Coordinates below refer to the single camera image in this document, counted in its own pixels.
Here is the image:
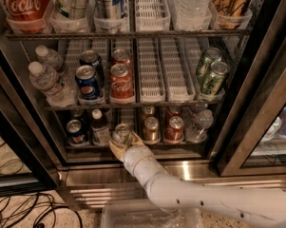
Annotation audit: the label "green can shelf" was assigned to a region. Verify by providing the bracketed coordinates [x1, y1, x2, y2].
[200, 62, 230, 95]
[196, 47, 222, 84]

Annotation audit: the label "rear water bottle middle shelf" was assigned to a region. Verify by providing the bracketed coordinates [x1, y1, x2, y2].
[35, 45, 67, 77]

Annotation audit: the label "orange can shelf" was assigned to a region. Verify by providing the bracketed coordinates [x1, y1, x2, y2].
[143, 117, 160, 142]
[141, 106, 156, 121]

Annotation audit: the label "front orange can bottom shelf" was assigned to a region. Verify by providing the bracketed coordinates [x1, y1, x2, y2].
[143, 117, 160, 142]

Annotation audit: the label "clear plastic bin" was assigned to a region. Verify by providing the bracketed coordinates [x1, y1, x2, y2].
[101, 199, 204, 228]

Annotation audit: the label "white empty tray left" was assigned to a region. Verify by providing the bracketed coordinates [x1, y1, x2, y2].
[137, 38, 165, 104]

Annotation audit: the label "front Pepsi can middle shelf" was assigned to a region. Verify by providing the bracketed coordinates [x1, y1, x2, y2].
[75, 65, 103, 100]

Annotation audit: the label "left open fridge door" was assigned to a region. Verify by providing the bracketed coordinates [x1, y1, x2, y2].
[0, 31, 61, 199]

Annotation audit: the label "rear Pepsi can middle shelf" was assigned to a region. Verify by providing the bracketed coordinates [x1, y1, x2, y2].
[80, 49, 105, 86]

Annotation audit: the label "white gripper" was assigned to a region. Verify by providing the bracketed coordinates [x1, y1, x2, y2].
[108, 130, 169, 188]

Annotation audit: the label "white empty tray right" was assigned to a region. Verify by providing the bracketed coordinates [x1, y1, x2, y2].
[159, 38, 196, 103]

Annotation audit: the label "rear red can bottom shelf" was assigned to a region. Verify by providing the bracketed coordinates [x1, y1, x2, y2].
[165, 105, 182, 121]

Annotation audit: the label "green labelled large bottle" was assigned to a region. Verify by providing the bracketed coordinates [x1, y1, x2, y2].
[55, 0, 89, 20]

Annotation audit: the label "pepsi can shelf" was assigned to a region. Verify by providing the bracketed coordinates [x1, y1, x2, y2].
[67, 120, 88, 144]
[75, 65, 103, 100]
[80, 49, 105, 86]

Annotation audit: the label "Pepsi can bottom shelf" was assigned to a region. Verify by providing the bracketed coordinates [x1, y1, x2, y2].
[67, 120, 88, 144]

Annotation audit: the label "coca-cola can shelf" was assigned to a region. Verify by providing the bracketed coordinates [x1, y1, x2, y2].
[110, 64, 134, 99]
[111, 48, 132, 67]

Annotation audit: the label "green 7up can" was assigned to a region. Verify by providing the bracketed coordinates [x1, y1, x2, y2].
[112, 123, 132, 145]

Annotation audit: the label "white can behind glass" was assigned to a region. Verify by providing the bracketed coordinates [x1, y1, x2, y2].
[261, 117, 281, 142]

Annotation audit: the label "amber tea bottle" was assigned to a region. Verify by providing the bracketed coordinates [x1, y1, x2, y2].
[210, 0, 252, 29]

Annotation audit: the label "front red can bottom shelf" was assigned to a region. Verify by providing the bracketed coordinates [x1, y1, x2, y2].
[164, 116, 184, 142]

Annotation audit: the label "clear water bottle bottom shelf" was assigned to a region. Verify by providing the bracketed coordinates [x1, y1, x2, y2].
[186, 109, 214, 143]

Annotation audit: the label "right glass fridge door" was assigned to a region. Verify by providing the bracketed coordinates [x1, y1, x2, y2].
[218, 36, 286, 177]

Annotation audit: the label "clear large water bottle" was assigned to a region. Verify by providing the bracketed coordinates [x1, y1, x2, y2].
[175, 0, 210, 19]

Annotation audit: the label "silver blue large bottle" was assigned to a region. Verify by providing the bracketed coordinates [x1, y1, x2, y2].
[95, 0, 125, 20]

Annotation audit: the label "rear orange can bottom shelf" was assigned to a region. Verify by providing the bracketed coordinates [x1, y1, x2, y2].
[141, 106, 156, 121]

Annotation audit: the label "front water bottle middle shelf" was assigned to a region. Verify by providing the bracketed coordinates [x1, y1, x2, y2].
[29, 62, 77, 107]

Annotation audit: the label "small dark juice bottle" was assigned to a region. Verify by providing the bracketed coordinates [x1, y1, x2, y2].
[91, 109, 110, 146]

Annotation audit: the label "black cables on floor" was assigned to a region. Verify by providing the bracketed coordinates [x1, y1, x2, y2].
[0, 142, 84, 228]

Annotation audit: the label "rear Coca-Cola can middle shelf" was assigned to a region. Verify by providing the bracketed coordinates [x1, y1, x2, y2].
[111, 48, 132, 67]

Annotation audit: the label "red can shelf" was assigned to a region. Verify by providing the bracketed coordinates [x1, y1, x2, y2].
[164, 116, 184, 142]
[165, 105, 182, 121]

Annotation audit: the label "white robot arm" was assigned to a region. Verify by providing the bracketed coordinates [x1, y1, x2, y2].
[109, 131, 286, 228]

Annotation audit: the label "front green can middle shelf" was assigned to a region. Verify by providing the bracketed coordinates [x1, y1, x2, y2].
[200, 62, 230, 95]

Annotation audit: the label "large Coca-Cola bottle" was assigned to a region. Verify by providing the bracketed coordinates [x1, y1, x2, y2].
[3, 0, 50, 33]

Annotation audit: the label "front Coca-Cola can middle shelf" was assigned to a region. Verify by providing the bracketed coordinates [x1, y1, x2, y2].
[110, 64, 134, 99]

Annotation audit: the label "white empty tray top shelf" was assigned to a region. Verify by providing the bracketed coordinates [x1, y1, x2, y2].
[135, 0, 171, 31]

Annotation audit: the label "rear green can middle shelf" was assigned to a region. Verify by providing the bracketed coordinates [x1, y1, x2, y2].
[196, 47, 222, 84]

